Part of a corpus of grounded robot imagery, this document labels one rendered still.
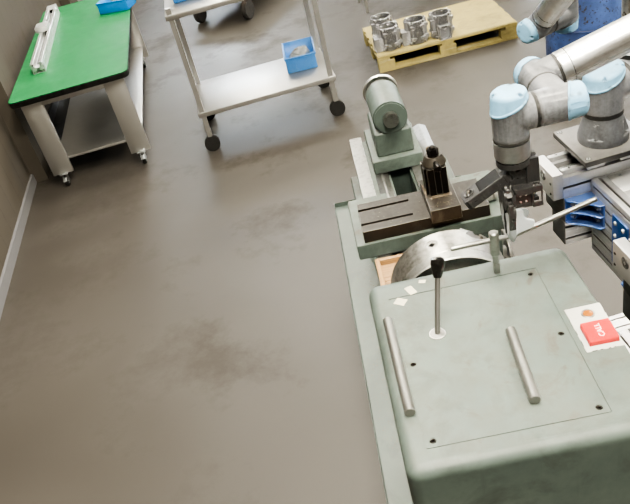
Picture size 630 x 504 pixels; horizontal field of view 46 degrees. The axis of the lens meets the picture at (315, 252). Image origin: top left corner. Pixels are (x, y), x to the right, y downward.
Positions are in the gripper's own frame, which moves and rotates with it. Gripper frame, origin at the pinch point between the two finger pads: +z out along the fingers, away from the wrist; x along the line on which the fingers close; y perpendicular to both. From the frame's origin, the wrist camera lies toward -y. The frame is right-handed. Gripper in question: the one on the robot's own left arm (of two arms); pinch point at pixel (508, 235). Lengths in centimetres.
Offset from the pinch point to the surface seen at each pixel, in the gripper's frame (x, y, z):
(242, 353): 134, -101, 135
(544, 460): -51, -9, 13
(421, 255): 16.9, -18.6, 12.9
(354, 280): 101, -39, 81
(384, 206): 83, -22, 38
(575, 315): -19.9, 7.9, 9.5
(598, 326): -25.5, 10.6, 8.4
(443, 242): 18.3, -12.4, 11.4
